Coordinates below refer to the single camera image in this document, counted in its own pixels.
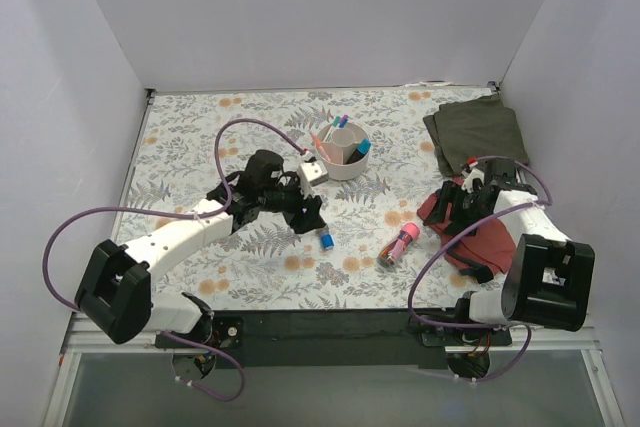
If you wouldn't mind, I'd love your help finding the blue and grey cap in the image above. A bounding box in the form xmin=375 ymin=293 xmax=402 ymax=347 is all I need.
xmin=319 ymin=230 xmax=335 ymax=251

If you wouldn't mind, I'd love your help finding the orange pen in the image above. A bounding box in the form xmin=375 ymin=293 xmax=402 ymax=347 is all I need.
xmin=309 ymin=131 xmax=331 ymax=162

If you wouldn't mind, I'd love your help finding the white round compartment organizer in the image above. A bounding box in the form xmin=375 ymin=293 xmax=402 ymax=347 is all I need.
xmin=316 ymin=121 xmax=372 ymax=181

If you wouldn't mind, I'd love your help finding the blue-capped black highlighter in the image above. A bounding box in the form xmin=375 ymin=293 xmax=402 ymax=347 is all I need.
xmin=346 ymin=138 xmax=371 ymax=165

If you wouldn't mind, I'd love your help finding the purple-capped white pen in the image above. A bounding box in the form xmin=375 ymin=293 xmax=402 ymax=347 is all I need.
xmin=338 ymin=115 xmax=349 ymax=128

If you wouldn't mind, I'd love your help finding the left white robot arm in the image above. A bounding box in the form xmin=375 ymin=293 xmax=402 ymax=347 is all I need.
xmin=75 ymin=149 xmax=328 ymax=347

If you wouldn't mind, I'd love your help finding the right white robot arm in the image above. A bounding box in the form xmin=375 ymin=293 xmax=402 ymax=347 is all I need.
xmin=417 ymin=156 xmax=595 ymax=345

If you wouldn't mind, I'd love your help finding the red cloth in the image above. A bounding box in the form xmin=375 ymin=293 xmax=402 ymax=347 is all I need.
xmin=444 ymin=220 xmax=516 ymax=284

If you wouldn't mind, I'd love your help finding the dark green cloth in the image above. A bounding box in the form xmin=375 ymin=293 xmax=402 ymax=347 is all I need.
xmin=423 ymin=94 xmax=529 ymax=177

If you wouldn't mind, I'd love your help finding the floral patterned mat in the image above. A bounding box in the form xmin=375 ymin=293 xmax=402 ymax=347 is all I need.
xmin=115 ymin=87 xmax=485 ymax=310

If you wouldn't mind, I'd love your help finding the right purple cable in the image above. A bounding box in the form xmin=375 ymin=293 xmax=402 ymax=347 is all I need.
xmin=407 ymin=155 xmax=554 ymax=384

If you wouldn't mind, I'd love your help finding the purple cable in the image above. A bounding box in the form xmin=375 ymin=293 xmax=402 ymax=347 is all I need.
xmin=41 ymin=118 xmax=309 ymax=402
xmin=407 ymin=155 xmax=554 ymax=384

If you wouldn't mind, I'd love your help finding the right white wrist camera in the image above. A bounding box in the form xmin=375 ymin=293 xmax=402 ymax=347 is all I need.
xmin=461 ymin=157 xmax=485 ymax=193

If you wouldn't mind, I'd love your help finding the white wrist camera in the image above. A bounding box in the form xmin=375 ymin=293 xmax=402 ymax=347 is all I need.
xmin=296 ymin=150 xmax=329 ymax=197
xmin=461 ymin=157 xmax=485 ymax=193

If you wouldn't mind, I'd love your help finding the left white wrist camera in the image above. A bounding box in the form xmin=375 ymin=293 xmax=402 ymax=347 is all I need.
xmin=296 ymin=150 xmax=329 ymax=197

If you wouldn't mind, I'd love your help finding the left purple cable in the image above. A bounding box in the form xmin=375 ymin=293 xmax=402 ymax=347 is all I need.
xmin=41 ymin=118 xmax=309 ymax=402

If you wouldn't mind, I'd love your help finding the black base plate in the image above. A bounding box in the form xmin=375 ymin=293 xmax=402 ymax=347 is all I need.
xmin=154 ymin=307 xmax=513 ymax=371

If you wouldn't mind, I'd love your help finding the aluminium frame rail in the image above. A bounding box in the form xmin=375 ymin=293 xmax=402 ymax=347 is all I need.
xmin=44 ymin=311 xmax=625 ymax=426

